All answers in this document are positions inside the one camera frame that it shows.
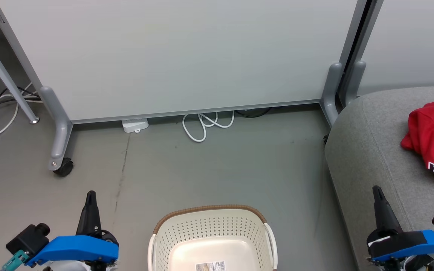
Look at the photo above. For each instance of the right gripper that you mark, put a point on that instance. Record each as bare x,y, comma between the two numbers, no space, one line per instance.
394,242

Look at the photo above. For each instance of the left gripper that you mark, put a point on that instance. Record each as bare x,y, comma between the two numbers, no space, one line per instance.
108,237

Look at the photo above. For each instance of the cream perforated laundry basket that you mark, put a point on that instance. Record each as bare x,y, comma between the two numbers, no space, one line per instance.
209,229

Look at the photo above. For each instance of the grey fabric sofa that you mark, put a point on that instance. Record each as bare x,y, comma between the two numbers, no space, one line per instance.
375,162

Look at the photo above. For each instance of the black caster wheel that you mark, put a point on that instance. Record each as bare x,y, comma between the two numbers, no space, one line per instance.
64,168

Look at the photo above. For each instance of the grey partition foot with caster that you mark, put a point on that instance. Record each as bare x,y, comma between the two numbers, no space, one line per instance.
60,128

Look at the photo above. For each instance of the small black caster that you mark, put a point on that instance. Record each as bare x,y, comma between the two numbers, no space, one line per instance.
326,139

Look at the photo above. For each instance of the white power strip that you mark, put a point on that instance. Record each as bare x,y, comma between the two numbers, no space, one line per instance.
135,125

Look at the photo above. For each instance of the barcode label sticker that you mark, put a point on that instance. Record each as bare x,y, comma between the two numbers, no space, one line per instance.
210,266

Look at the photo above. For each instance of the grey metal table leg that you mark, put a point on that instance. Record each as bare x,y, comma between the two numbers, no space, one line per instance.
6,79

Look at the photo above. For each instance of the narrow white partition panel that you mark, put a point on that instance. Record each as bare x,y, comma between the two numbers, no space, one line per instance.
409,45

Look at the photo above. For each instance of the large white partition panel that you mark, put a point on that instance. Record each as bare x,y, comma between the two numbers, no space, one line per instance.
183,56

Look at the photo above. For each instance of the left blue camera mount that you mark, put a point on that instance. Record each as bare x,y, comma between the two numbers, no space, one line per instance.
74,248

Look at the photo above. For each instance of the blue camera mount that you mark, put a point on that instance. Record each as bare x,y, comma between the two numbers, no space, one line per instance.
433,241
74,248

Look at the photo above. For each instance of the right blue camera mount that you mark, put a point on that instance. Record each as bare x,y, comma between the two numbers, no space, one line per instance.
433,241

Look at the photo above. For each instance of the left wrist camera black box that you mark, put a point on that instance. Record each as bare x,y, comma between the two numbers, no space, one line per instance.
28,239

